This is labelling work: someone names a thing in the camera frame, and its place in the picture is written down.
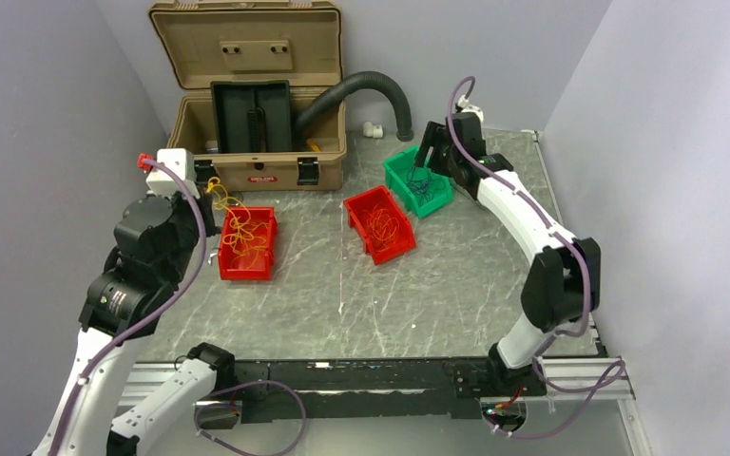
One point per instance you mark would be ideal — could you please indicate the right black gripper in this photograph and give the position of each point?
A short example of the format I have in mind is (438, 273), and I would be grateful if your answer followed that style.
(435, 137)

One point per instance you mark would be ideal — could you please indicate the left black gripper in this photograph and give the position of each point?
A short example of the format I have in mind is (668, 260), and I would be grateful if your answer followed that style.
(206, 206)

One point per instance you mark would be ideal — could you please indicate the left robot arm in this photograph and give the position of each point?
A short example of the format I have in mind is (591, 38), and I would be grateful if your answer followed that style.
(154, 243)

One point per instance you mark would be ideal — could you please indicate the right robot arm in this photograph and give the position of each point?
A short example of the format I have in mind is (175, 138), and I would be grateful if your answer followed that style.
(563, 282)

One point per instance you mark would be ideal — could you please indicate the green plastic bin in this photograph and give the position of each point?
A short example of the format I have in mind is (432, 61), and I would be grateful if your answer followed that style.
(420, 190)

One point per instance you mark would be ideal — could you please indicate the white pipe fitting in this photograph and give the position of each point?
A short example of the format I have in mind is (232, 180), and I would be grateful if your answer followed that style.
(372, 131)

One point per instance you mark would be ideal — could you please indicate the left red plastic bin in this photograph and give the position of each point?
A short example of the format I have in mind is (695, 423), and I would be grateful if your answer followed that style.
(247, 243)

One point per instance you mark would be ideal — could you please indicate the red plastic bin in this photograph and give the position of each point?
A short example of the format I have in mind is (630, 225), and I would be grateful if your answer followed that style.
(384, 229)
(247, 243)

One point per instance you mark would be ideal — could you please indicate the right red plastic bin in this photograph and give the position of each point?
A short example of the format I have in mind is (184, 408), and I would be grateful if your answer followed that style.
(384, 229)

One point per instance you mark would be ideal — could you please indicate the yellow item in toolbox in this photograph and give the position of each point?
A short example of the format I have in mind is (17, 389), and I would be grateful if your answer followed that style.
(313, 146)

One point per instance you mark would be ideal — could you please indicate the black toolbox tray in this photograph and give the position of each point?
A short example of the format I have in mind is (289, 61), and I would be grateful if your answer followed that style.
(252, 117)

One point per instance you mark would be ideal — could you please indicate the tan plastic toolbox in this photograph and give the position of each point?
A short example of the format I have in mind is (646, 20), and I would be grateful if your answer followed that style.
(247, 69)

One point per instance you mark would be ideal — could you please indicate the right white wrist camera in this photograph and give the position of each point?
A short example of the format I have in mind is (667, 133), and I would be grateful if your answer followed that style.
(463, 105)

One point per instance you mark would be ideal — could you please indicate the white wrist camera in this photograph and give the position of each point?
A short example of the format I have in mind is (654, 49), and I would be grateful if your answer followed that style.
(172, 170)
(463, 105)

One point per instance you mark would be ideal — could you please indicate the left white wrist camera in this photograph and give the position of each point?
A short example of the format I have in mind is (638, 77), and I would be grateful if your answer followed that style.
(172, 170)

